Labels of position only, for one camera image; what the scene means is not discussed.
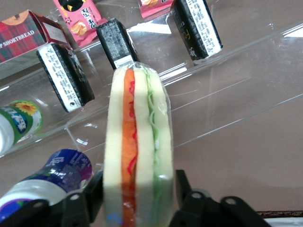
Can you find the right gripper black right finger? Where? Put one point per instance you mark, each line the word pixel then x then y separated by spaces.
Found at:
pixel 187 201

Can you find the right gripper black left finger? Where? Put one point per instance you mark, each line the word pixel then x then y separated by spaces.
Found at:
pixel 90 191

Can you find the triangle sandwich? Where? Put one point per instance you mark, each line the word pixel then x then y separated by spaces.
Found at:
pixel 142 132

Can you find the white bottle purple label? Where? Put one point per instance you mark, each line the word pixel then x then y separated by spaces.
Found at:
pixel 59 172

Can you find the white bottle green sunflower label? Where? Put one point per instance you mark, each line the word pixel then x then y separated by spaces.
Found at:
pixel 21 123

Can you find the black tissue pack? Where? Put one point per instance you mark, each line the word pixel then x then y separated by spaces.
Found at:
pixel 196 28
pixel 68 78
pixel 116 42

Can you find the clear acrylic display shelf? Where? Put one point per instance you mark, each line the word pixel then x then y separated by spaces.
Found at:
pixel 225 89

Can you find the red tartan shortbread box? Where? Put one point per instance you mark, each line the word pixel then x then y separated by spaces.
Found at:
pixel 21 37

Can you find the pink chips bag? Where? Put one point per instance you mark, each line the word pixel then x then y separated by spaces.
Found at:
pixel 154 7
pixel 79 21

